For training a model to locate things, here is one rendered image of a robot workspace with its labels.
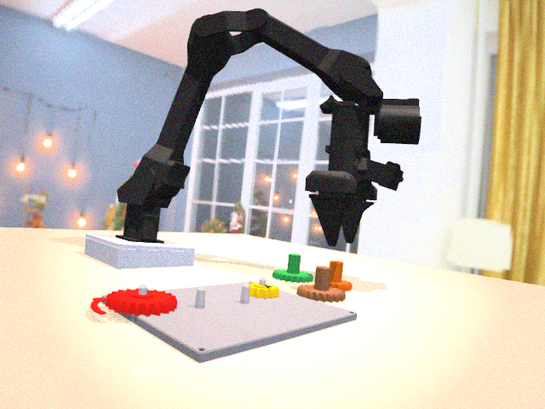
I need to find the red gear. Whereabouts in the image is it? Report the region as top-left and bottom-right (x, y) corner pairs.
(106, 288), (177, 317)

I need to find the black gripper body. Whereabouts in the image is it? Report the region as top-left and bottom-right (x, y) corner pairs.
(305, 138), (378, 201)

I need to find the orange gear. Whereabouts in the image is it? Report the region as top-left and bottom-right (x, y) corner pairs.
(296, 267), (346, 303)
(330, 261), (353, 292)

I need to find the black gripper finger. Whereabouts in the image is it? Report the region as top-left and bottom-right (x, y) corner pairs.
(342, 200), (375, 244)
(308, 194), (355, 247)

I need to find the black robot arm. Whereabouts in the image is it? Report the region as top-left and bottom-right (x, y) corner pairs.
(115, 8), (422, 244)

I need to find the yellow gear with black stripe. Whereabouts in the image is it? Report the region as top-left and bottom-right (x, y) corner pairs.
(249, 283), (279, 298)

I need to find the green gear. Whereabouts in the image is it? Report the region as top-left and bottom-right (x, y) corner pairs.
(272, 254), (313, 283)

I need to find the red curved arrow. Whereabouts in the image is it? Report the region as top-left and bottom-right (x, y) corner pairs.
(90, 297), (106, 314)

